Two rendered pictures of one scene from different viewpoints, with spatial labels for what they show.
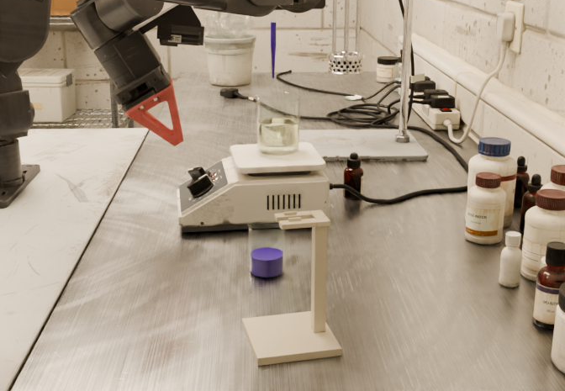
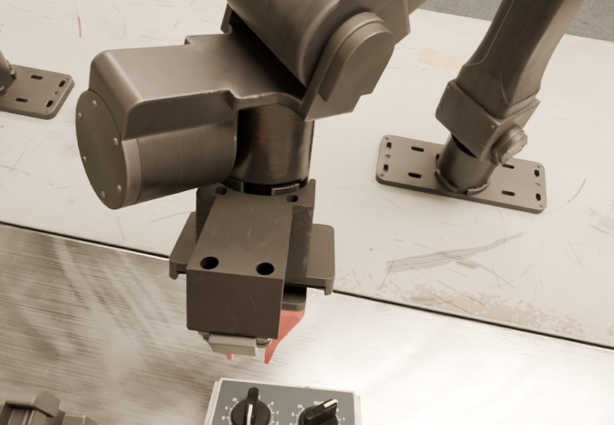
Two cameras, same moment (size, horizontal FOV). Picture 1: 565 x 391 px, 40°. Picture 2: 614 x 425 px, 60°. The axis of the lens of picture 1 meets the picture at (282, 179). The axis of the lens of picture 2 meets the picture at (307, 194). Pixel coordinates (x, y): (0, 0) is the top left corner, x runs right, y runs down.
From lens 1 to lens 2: 1.04 m
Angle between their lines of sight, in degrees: 80
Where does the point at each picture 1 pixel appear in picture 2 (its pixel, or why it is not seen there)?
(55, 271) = (155, 236)
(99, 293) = (75, 277)
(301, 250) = not seen: outside the picture
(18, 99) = (479, 122)
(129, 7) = (85, 140)
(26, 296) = (102, 212)
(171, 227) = (254, 375)
